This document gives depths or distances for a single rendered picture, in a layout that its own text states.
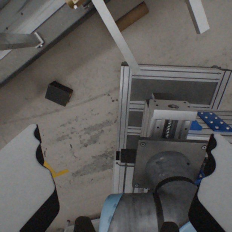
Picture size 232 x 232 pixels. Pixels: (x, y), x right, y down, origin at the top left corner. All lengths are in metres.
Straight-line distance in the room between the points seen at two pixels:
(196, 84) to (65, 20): 1.04
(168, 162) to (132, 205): 0.17
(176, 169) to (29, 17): 0.86
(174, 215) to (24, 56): 0.82
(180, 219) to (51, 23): 0.79
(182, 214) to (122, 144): 1.16
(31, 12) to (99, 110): 1.01
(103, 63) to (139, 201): 1.22
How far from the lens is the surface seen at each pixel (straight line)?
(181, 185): 0.47
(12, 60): 0.89
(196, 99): 1.45
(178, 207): 0.43
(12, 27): 0.96
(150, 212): 0.42
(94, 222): 2.81
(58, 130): 1.85
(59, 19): 0.77
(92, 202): 2.65
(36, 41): 0.74
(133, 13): 1.36
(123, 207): 0.42
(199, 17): 0.63
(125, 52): 0.59
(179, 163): 0.51
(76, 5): 0.63
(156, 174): 0.50
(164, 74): 1.27
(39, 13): 0.89
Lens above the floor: 1.43
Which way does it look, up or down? 62 degrees down
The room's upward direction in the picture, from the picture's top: 175 degrees counter-clockwise
